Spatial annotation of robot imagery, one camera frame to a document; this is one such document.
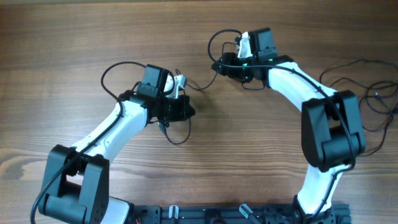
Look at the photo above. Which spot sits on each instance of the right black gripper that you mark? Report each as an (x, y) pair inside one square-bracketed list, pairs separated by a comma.
[(232, 72)]

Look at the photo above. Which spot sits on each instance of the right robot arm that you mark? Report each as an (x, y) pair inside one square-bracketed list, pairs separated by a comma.
[(331, 126)]

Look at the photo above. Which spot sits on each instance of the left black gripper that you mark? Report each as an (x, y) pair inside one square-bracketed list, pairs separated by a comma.
[(181, 114)]

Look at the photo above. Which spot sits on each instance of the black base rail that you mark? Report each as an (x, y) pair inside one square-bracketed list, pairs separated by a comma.
[(268, 214)]

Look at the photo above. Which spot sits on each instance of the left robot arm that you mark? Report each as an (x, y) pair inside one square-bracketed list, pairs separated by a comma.
[(75, 188)]

